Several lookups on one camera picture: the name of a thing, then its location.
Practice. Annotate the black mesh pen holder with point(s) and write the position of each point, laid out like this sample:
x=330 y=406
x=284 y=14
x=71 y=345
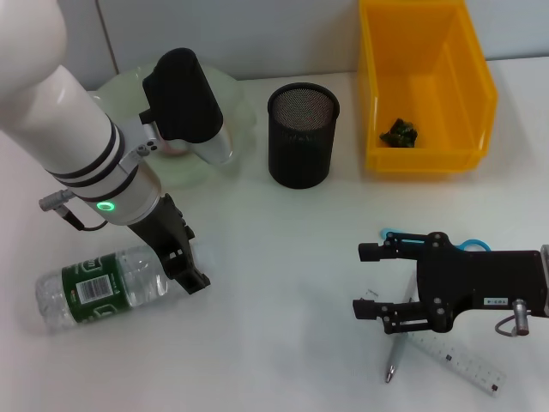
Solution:
x=300 y=146

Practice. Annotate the green plastic wrapper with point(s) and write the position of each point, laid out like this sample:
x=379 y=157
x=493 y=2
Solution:
x=399 y=133

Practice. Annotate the clear green-label water bottle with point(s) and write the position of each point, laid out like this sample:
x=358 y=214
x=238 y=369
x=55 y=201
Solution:
x=94 y=292

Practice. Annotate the grey white ballpoint pen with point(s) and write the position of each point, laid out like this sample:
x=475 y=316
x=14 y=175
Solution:
x=392 y=360

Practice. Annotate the yellow plastic bin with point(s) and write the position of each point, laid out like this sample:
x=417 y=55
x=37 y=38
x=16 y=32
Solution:
x=420 y=64

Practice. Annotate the blue scissors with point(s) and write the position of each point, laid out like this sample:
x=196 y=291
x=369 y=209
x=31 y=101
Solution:
x=476 y=242

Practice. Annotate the green glass fruit plate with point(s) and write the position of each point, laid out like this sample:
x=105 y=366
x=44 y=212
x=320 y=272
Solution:
x=242 y=107

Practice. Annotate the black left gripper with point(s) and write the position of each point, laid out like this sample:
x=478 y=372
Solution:
x=165 y=227

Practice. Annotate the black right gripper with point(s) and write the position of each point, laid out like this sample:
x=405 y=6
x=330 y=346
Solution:
x=480 y=279

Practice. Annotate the clear plastic ruler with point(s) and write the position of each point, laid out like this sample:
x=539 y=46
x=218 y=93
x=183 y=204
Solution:
x=467 y=365

